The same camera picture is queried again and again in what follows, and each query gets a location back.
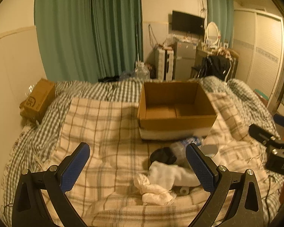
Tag small grey roll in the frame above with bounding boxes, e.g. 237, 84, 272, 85
177, 187, 190, 196

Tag blue label floss jar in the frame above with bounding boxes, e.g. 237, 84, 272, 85
169, 135, 204, 166

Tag white socks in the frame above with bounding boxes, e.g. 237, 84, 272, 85
148, 161, 200, 190

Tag white lace cloth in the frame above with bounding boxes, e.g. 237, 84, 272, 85
133, 174, 176, 206

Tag blue white tissue pack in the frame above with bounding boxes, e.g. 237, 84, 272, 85
200, 145, 220, 159

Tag green checked duvet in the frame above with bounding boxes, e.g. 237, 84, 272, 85
0, 76, 283, 226

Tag beige plaid blanket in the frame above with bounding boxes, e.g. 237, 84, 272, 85
49, 93, 278, 226

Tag wooden dressing table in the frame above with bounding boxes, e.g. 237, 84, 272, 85
190, 47, 239, 82

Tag black jacket on chair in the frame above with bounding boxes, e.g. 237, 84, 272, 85
199, 55, 231, 81

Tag white sliding wardrobe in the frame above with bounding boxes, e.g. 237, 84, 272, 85
232, 9, 284, 103

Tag brown SF cardboard box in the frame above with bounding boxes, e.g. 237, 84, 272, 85
19, 79, 55, 124

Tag open cardboard box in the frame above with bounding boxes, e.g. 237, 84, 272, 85
137, 82, 217, 131

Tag white oval vanity mirror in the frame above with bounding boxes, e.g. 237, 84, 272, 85
205, 22, 221, 46

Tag silver mini fridge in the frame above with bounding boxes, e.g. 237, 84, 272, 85
173, 41, 196, 80

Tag white suitcase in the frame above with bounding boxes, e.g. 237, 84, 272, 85
155, 48, 174, 81

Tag green curtain right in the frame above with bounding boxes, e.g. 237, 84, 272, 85
207, 0, 234, 47

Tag green curtain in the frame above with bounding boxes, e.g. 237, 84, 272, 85
207, 0, 234, 47
34, 0, 143, 83

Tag large water jug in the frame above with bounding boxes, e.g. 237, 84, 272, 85
134, 61, 150, 80

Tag green curtain left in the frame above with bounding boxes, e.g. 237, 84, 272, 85
34, 0, 143, 83

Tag black wall television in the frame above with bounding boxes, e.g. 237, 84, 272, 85
171, 10, 205, 36

